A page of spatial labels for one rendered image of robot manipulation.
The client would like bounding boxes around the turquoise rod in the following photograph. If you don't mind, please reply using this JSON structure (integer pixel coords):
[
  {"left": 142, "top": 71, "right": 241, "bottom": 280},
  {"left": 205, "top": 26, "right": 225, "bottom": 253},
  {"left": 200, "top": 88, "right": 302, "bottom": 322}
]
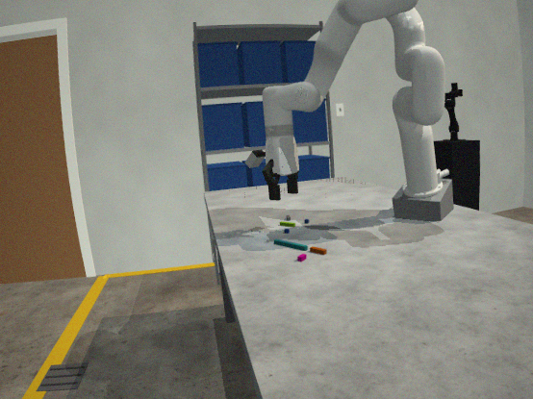
[{"left": 274, "top": 239, "right": 308, "bottom": 251}]

